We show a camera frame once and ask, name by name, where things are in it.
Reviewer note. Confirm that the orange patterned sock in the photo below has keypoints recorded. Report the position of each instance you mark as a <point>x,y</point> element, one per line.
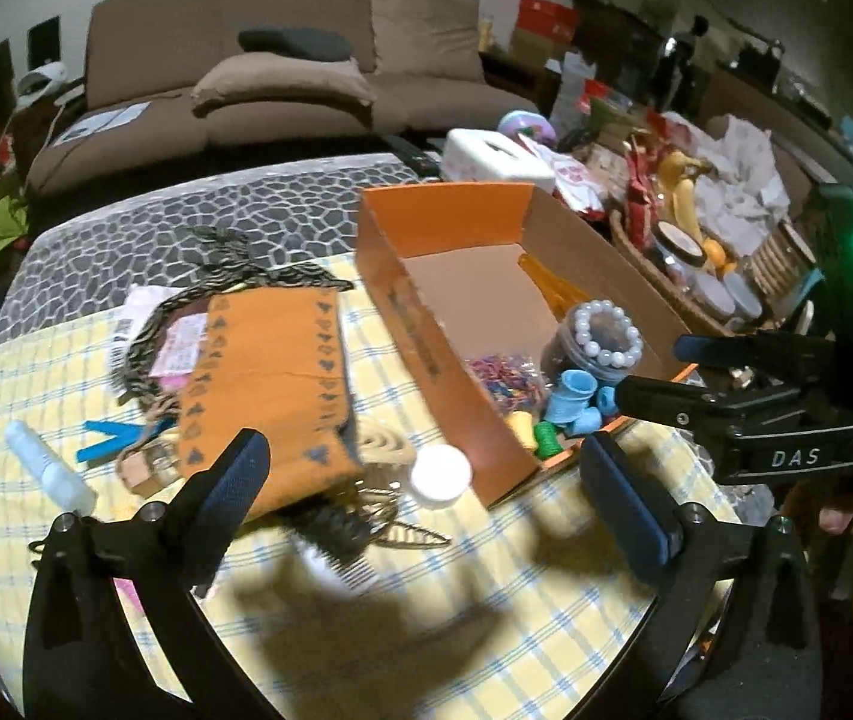
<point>272,360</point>

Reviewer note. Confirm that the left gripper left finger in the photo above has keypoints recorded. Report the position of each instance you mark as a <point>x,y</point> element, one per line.
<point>80,658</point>

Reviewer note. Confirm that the black cushion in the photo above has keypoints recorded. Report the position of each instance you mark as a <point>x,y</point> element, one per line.
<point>317,45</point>

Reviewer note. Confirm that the orange cardboard box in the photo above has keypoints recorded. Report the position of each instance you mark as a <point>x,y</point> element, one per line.
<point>441,264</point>

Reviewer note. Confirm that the white round jar lid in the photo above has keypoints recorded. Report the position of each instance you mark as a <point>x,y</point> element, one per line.
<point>440,474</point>

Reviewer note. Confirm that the blue hair clip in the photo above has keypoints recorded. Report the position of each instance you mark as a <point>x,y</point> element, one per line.
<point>118,436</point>

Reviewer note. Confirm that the white tissue box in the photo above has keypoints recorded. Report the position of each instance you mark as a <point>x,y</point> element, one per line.
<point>471,155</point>

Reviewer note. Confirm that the wooden spiral hairbrush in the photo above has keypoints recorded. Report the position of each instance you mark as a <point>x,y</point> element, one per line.
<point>365,511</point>

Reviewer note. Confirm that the white plastic bottle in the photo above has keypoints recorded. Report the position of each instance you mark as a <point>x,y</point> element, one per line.
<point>57,480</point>

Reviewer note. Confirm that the small glass perfume bottle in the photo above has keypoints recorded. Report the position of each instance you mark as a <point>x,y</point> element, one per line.
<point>148,470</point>

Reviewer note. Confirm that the bananas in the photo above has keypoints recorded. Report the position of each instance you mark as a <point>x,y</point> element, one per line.
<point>676,176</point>

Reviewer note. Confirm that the printed paper packet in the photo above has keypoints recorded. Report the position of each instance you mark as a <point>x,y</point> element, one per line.
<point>178,341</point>

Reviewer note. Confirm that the brown cushion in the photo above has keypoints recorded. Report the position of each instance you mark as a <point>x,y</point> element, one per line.
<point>251,78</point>

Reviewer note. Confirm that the amber plastic comb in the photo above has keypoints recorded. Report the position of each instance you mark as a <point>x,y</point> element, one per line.
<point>560,294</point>

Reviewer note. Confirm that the pastel round toy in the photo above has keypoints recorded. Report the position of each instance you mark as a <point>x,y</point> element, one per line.
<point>530,124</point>

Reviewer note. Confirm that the wicker basket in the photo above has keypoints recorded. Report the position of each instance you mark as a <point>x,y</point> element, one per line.
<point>779,272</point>

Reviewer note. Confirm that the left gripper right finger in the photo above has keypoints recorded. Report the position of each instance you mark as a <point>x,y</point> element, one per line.
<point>732,631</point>

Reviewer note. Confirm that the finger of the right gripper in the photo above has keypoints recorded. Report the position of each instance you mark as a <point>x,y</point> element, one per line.
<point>766,351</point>
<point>697,409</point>

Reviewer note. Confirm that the brown sofa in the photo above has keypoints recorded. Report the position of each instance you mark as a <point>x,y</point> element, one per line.
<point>175,89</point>

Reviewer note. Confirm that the black white patterned headband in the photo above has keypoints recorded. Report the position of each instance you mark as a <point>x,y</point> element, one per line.
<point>229,267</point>

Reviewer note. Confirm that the yellow checked tablecloth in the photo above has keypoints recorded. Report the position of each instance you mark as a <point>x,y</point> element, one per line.
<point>365,603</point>

